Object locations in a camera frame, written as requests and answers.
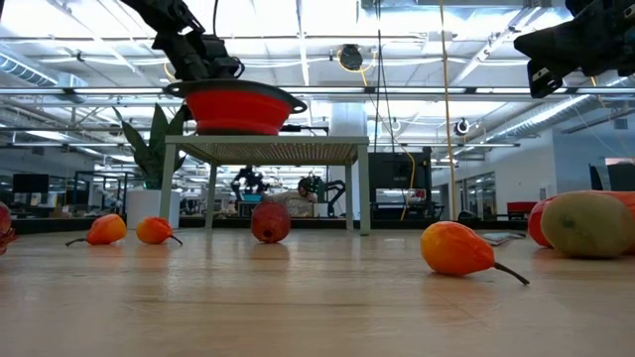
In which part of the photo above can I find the black hanging cable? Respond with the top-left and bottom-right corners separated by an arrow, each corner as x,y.
372,0 -> 386,155

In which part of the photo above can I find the red bin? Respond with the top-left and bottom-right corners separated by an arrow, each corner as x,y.
506,200 -> 540,215

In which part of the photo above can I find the black cabinet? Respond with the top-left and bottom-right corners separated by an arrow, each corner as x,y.
367,152 -> 433,221

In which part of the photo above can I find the red orange mango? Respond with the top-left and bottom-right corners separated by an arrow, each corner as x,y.
527,189 -> 635,257

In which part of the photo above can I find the green snake plant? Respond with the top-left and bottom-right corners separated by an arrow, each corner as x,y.
112,102 -> 192,190

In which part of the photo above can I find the white plant pot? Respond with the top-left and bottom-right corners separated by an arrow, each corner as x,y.
126,188 -> 182,230

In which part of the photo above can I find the brown green kiwi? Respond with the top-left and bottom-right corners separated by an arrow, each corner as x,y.
540,190 -> 635,260

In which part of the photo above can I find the black monitor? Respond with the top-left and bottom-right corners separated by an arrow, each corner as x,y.
12,173 -> 51,195

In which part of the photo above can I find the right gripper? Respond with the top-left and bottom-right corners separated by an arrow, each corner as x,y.
514,0 -> 635,99

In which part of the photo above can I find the black aluminium table frame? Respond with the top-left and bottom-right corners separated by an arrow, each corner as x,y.
10,216 -> 530,235

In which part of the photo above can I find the dark red plum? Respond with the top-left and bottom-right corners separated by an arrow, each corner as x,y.
250,200 -> 293,245

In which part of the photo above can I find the person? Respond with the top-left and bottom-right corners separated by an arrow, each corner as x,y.
265,177 -> 319,218

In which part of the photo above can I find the pale green perforated shelf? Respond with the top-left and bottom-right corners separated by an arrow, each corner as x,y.
158,134 -> 372,237

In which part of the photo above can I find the red grey collapsible colander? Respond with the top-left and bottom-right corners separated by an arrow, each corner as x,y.
163,78 -> 309,137

